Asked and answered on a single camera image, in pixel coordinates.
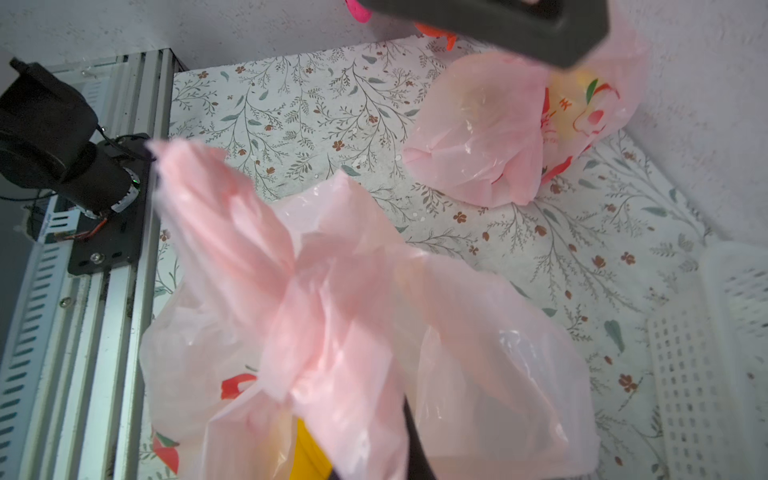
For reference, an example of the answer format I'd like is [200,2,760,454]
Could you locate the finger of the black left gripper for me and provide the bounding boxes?
[360,0,610,69]

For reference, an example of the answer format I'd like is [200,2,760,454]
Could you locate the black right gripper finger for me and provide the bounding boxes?
[403,399,436,480]

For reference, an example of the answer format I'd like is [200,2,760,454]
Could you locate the pink plastic bag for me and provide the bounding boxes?
[402,9,650,208]
[140,139,600,479]

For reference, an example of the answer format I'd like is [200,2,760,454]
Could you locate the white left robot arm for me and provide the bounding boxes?
[1,0,610,188]

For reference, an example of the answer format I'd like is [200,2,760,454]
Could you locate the orange plush dinosaur toy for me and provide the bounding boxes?
[414,22,457,51]

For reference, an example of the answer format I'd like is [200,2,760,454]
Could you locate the white plastic lattice basket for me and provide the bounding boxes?
[647,241,767,479]

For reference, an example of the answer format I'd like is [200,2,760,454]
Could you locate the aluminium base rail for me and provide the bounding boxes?
[1,49,179,479]

